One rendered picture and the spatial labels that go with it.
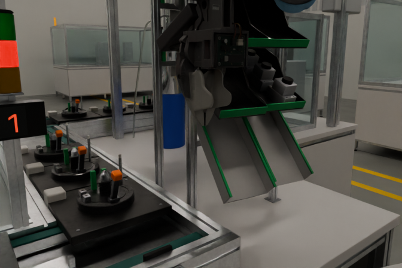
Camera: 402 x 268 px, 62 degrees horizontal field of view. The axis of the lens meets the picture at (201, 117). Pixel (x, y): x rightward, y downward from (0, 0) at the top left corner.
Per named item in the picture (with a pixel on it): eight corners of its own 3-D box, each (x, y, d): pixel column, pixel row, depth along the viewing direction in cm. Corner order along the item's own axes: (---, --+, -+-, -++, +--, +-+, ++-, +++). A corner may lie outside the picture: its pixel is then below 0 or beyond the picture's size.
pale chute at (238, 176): (268, 193, 84) (276, 186, 81) (222, 204, 79) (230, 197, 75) (228, 104, 98) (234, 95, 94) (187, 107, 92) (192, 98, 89)
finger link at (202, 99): (206, 133, 50) (206, 71, 48) (183, 126, 55) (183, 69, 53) (222, 130, 52) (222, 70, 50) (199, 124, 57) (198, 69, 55)
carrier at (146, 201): (172, 213, 82) (171, 164, 80) (72, 246, 68) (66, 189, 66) (129, 182, 101) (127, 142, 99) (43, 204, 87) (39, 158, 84)
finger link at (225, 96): (222, 130, 52) (222, 70, 50) (199, 124, 57) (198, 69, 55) (236, 127, 54) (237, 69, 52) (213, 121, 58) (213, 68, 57)
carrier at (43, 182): (129, 182, 101) (127, 142, 99) (43, 203, 87) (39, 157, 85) (100, 161, 120) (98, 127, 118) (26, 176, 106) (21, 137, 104)
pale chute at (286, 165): (304, 180, 93) (313, 173, 90) (266, 188, 87) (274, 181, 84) (263, 100, 107) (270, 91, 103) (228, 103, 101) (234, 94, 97)
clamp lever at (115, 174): (119, 198, 79) (122, 174, 76) (111, 201, 78) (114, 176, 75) (113, 188, 82) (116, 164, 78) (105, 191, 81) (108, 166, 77)
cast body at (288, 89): (293, 106, 90) (302, 84, 86) (281, 108, 88) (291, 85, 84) (273, 90, 95) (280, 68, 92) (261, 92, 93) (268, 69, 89)
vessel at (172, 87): (188, 93, 167) (188, 14, 160) (164, 96, 159) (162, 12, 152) (173, 90, 178) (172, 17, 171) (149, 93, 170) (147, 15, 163)
